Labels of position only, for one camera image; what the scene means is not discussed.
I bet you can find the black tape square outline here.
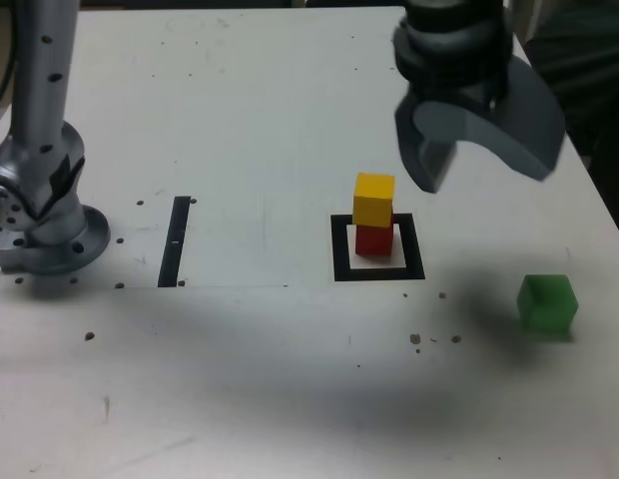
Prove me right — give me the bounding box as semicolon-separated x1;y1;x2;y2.
329;213;426;282

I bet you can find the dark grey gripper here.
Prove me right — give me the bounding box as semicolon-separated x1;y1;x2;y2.
393;53;566;195

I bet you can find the black tape strip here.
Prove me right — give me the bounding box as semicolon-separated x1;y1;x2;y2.
157;196;192;289

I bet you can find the yellow cube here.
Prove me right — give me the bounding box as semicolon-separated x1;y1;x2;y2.
351;172;396;230

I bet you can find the green cube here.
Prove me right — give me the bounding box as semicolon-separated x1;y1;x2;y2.
516;273;580;334

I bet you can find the red cube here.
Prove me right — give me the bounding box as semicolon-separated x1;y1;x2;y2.
354;224;394;258

